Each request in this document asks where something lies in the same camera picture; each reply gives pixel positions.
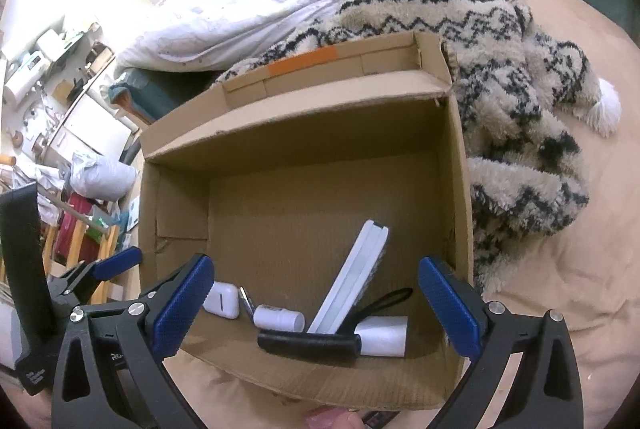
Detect grey stuffed bag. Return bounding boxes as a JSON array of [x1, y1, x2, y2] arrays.
[[70, 154, 138, 202]]

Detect white cylinder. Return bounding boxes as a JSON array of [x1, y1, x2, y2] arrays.
[[356, 315, 408, 357]]

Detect red fabric bag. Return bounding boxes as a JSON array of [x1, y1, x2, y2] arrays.
[[52, 191, 98, 260]]

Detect yellow wooden rack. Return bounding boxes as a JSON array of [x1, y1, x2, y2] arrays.
[[40, 204, 126, 305]]

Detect cardboard box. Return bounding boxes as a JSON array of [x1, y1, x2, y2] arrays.
[[137, 31, 476, 412]]

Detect long white box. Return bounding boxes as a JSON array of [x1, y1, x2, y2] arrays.
[[306, 219, 390, 336]]

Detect small white bottle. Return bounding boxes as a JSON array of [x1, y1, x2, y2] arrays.
[[253, 304, 306, 334]]

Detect cream black zigzag blanket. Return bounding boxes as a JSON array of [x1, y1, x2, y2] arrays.
[[212, 0, 623, 295]]

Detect white earbuds case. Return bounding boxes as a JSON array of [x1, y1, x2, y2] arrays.
[[202, 281, 242, 321]]

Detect white kitchen base cabinets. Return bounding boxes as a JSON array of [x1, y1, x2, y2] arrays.
[[47, 96, 133, 160]]

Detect small silver metal tool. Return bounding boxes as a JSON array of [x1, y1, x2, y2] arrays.
[[238, 286, 257, 317]]

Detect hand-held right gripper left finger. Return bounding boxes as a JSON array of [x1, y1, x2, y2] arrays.
[[50, 253, 216, 429]]

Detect white water heater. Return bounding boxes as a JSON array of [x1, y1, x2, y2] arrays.
[[2, 64, 46, 107]]

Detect person's right hand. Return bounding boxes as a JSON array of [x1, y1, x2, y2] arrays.
[[304, 408, 362, 429]]

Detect black handle tool with strap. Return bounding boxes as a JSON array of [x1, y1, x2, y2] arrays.
[[257, 287, 413, 366]]

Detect teal footboard cushion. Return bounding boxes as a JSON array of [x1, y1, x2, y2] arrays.
[[107, 66, 223, 127]]

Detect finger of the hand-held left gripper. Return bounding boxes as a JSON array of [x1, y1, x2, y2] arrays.
[[47, 263, 108, 308], [75, 246, 143, 282]]

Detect bed with beige sheet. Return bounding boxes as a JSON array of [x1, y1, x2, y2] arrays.
[[120, 0, 640, 429]]

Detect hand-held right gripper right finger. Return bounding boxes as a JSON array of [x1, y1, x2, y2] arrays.
[[417, 256, 586, 429]]

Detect bathroom scale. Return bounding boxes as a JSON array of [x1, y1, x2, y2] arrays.
[[122, 196, 143, 232]]

